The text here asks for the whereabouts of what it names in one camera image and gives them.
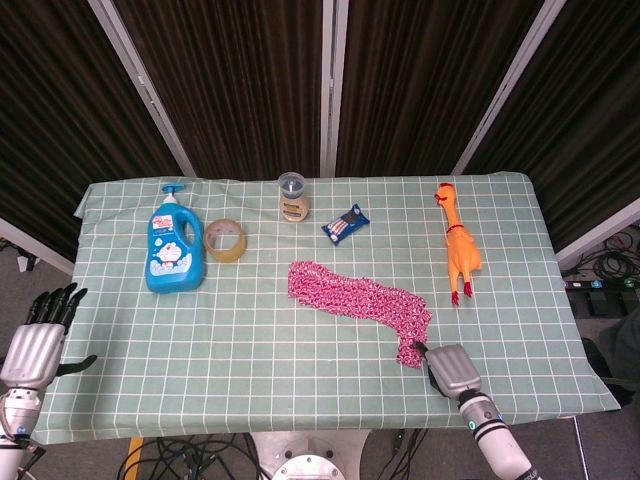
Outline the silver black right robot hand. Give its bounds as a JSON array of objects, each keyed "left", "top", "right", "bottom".
[{"left": 409, "top": 339, "right": 484, "bottom": 401}]

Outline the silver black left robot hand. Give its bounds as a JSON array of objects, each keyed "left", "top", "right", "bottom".
[{"left": 0, "top": 282, "right": 99, "bottom": 392}]

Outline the pink knitted cloth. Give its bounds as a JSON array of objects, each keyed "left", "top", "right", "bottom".
[{"left": 286, "top": 260, "right": 433, "bottom": 370}]

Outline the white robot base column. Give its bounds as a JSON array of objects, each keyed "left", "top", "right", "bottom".
[{"left": 249, "top": 428, "right": 372, "bottom": 480}]

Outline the black device panel with buttons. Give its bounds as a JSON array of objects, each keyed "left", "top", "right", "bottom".
[{"left": 562, "top": 277, "right": 640, "bottom": 292}]

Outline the orange rubber chicken toy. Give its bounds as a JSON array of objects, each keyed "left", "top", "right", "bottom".
[{"left": 433, "top": 181, "right": 483, "bottom": 307}]

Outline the yellow table leg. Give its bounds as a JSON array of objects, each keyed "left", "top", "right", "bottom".
[{"left": 126, "top": 436, "right": 145, "bottom": 469}]

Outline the blue cartoon detergent bottle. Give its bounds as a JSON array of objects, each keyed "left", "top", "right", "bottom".
[{"left": 145, "top": 183, "right": 208, "bottom": 295}]

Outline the black bag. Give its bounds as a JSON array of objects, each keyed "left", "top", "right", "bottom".
[{"left": 582, "top": 303, "right": 640, "bottom": 394}]

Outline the blue snack packet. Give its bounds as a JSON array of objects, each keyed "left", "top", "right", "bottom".
[{"left": 320, "top": 202, "right": 372, "bottom": 246}]

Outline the green white checked tablecloth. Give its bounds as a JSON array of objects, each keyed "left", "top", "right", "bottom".
[{"left": 30, "top": 172, "right": 621, "bottom": 446}]

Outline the clear yellowish tape roll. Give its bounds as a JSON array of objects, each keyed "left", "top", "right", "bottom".
[{"left": 203, "top": 218, "right": 249, "bottom": 263}]

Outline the beige sauce bottle clear cap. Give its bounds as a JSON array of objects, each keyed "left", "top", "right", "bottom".
[{"left": 278, "top": 172, "right": 310, "bottom": 224}]

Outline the dark ribbed partition panel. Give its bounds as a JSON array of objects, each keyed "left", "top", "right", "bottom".
[
  {"left": 462, "top": 0, "right": 640, "bottom": 251},
  {"left": 0, "top": 0, "right": 189, "bottom": 261},
  {"left": 335, "top": 0, "right": 546, "bottom": 176},
  {"left": 112, "top": 0, "right": 326, "bottom": 177}
]

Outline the white partition base rail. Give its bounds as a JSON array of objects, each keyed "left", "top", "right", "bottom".
[
  {"left": 0, "top": 216, "right": 76, "bottom": 276},
  {"left": 554, "top": 198, "right": 640, "bottom": 271}
]

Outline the black floor cable bundle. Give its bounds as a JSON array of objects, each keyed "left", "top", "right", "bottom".
[
  {"left": 589, "top": 232, "right": 640, "bottom": 281},
  {"left": 117, "top": 432, "right": 262, "bottom": 480}
]

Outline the white partition frame post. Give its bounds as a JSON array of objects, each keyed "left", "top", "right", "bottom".
[
  {"left": 451, "top": 0, "right": 569, "bottom": 176},
  {"left": 319, "top": 0, "right": 350, "bottom": 177},
  {"left": 87, "top": 0, "right": 197, "bottom": 177}
]

